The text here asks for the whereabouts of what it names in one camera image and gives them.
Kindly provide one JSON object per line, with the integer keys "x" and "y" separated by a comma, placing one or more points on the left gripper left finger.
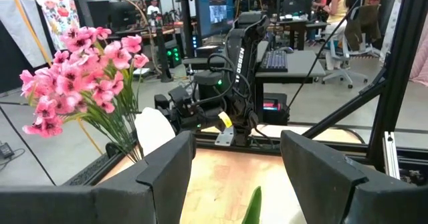
{"x": 117, "y": 207}

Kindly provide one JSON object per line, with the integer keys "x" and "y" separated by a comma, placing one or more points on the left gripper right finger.
{"x": 334, "y": 190}

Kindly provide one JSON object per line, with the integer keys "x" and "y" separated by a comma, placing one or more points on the white vase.
{"x": 154, "y": 130}

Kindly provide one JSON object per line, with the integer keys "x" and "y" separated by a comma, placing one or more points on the green leaf tip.
{"x": 253, "y": 207}

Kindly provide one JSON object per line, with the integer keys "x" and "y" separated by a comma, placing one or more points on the pink artificial flower bunch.
{"x": 77, "y": 80}

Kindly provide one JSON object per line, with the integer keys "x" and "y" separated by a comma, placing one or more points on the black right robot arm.
{"x": 240, "y": 60}

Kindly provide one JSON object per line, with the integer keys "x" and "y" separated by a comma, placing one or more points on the black computer with green lights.
{"x": 174, "y": 55}

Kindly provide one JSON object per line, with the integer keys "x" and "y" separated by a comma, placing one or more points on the black computer with red light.
{"x": 274, "y": 105}

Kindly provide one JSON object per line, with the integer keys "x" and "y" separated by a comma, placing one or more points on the black keyboard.
{"x": 274, "y": 61}

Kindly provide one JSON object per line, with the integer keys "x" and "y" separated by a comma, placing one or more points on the person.
{"x": 154, "y": 8}
{"x": 339, "y": 6}

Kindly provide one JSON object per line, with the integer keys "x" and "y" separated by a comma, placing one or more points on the large black display screen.
{"x": 214, "y": 6}

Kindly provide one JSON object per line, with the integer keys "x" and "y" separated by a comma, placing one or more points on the white office chair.
{"x": 341, "y": 67}

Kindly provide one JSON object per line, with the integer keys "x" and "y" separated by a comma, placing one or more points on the black power adapter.
{"x": 6, "y": 149}

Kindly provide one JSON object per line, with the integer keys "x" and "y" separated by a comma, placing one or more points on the floral printed cloth panel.
{"x": 60, "y": 16}

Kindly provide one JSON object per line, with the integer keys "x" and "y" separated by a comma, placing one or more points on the pink cloth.
{"x": 421, "y": 60}

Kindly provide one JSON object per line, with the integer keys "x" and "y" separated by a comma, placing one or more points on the dark hanging jacket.
{"x": 364, "y": 26}

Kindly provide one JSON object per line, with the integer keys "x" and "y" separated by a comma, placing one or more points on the white cloth sheet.
{"x": 20, "y": 33}

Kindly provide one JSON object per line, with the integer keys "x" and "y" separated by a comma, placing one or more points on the silver aluminium bracket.
{"x": 391, "y": 157}

